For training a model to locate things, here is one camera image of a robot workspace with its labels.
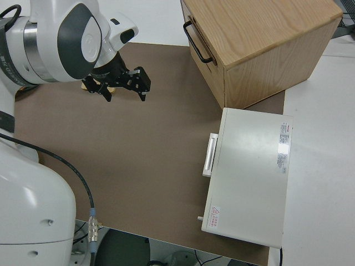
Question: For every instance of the light wooden box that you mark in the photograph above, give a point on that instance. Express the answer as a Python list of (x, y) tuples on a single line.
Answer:
[(263, 41)]

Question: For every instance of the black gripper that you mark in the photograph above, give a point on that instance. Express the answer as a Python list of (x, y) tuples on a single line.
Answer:
[(111, 70)]

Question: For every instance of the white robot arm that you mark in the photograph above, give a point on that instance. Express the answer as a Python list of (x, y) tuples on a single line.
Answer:
[(41, 41)]

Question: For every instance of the wooden mug rack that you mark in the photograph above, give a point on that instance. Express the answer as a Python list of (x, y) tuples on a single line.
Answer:
[(83, 87)]

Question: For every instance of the black mesh object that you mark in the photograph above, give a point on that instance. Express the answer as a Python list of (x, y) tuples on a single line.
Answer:
[(348, 25)]

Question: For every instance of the white toaster oven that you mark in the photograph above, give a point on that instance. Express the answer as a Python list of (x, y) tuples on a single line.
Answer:
[(249, 180)]

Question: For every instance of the brown table mat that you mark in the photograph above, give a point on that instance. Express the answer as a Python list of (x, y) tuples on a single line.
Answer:
[(138, 152)]

